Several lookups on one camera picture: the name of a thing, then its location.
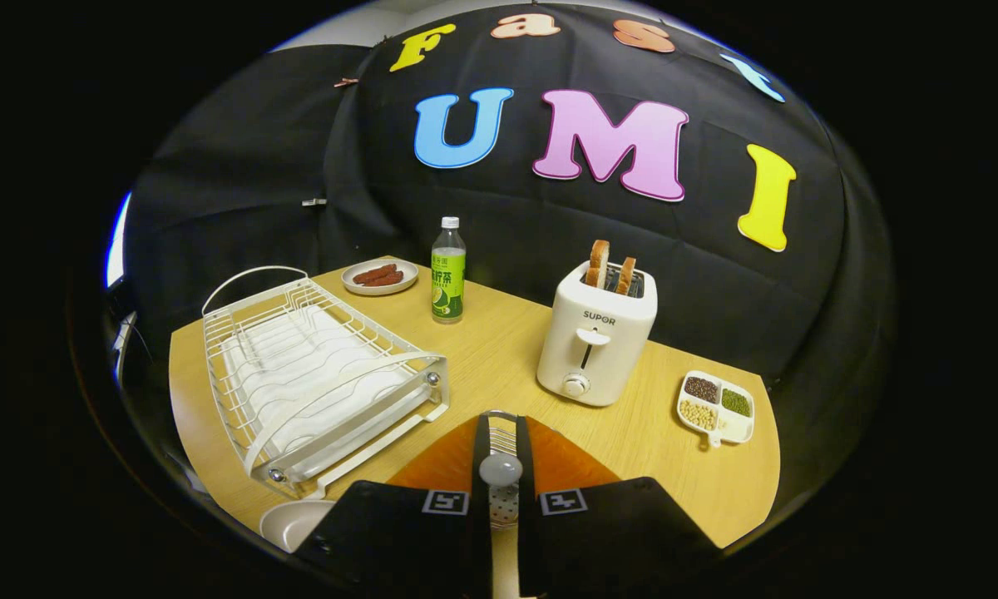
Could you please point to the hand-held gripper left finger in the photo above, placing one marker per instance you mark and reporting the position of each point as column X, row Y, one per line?
column 399, row 541

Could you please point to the small beige sausage plate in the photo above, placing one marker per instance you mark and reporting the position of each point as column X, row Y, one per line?
column 407, row 270

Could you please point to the white plate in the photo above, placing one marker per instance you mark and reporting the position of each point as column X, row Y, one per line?
column 291, row 524

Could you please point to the brown sausage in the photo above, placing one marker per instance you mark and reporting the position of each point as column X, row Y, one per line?
column 387, row 279
column 374, row 273

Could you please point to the green tea bottle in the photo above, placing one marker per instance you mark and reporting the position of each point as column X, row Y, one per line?
column 448, row 283

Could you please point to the white toaster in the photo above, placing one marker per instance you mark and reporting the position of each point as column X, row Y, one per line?
column 599, row 349

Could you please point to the white divided bean dish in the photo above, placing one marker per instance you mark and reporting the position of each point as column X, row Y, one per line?
column 736, row 426

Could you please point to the black backdrop cloth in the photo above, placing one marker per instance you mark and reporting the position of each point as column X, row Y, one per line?
column 499, row 216

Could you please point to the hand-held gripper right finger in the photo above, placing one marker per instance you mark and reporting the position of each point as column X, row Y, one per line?
column 615, row 532

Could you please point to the computer monitor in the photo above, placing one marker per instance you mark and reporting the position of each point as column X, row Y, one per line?
column 116, row 245

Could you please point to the toast slice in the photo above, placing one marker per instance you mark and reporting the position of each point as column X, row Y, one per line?
column 626, row 276
column 599, row 262

